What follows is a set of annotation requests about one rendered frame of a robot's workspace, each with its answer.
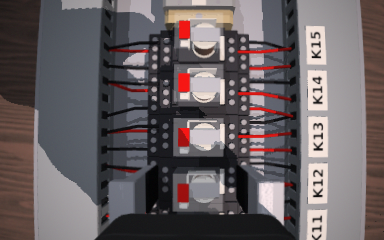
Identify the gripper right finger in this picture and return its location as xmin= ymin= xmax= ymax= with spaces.
xmin=236 ymin=165 xmax=284 ymax=226

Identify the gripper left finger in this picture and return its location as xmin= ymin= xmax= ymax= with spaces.
xmin=108 ymin=165 xmax=159 ymax=225

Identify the grey mounting plate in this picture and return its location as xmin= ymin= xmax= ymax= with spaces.
xmin=34 ymin=0 xmax=366 ymax=240

